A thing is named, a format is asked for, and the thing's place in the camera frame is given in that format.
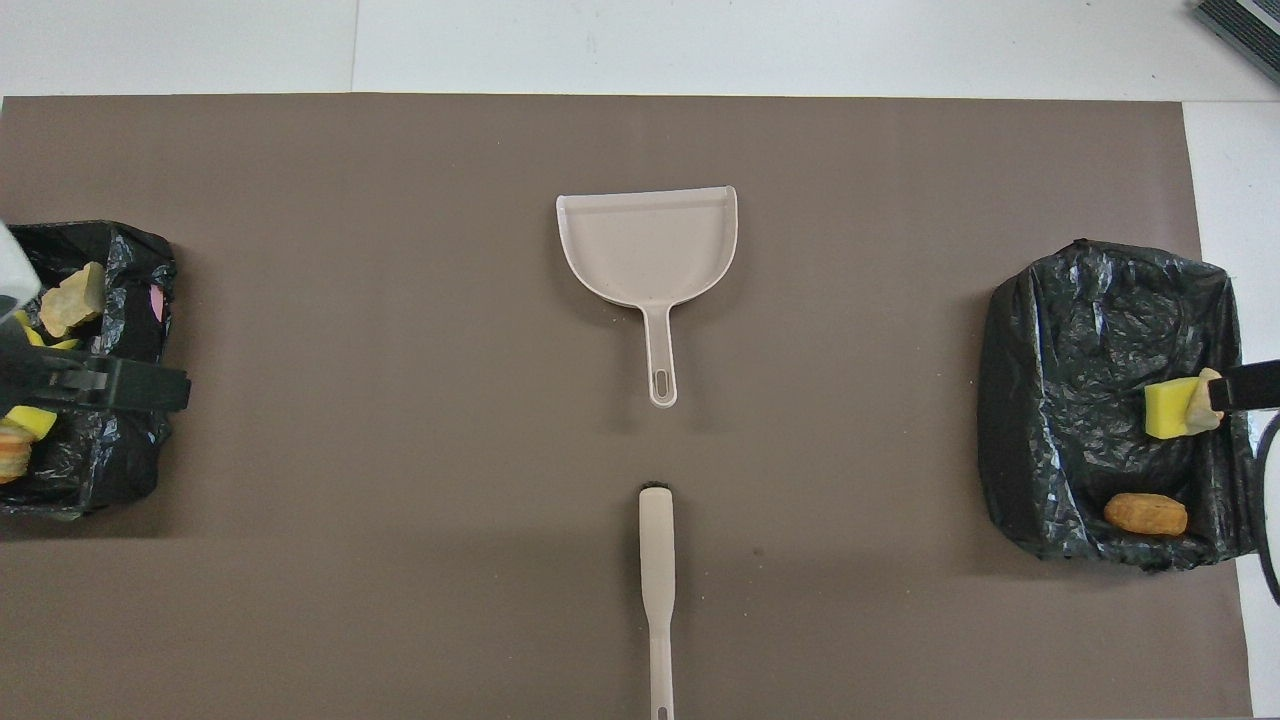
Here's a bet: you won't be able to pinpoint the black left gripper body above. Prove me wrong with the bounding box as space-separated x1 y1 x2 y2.
0 345 71 412

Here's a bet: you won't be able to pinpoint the yellow sponge green backing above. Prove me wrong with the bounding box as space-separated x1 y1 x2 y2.
0 405 58 441

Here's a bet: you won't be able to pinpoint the yellow sponge block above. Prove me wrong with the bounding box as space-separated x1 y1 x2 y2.
12 310 81 351

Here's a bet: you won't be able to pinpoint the pale foam chunk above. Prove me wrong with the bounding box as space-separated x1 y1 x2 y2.
1186 367 1226 434

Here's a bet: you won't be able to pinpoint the orange-beige foam chunk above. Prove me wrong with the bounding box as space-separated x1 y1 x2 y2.
0 420 36 486

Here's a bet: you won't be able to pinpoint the small curved yellow sponge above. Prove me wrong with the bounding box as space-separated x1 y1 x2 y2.
1144 377 1201 441

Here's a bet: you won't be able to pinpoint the beige foam chunk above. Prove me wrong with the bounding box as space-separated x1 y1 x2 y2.
38 262 106 339

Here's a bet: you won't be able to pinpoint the brown bread-like lump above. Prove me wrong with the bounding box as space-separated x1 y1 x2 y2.
1104 493 1189 538

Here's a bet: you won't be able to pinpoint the beige plastic dustpan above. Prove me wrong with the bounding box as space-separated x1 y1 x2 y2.
556 186 739 409

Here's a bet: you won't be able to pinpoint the beige hand brush black bristles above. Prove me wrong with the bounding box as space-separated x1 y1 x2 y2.
638 483 677 720

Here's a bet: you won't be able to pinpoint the black bag-lined bin pink spot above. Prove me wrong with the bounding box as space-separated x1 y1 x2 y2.
0 220 179 521

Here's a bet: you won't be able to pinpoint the brown table mat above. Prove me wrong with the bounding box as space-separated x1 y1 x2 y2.
0 93 1253 720

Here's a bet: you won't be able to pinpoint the dark ribbed panel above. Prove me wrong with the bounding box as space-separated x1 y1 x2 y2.
1193 0 1280 86

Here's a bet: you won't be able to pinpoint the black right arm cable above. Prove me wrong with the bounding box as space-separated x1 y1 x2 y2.
1255 410 1280 606

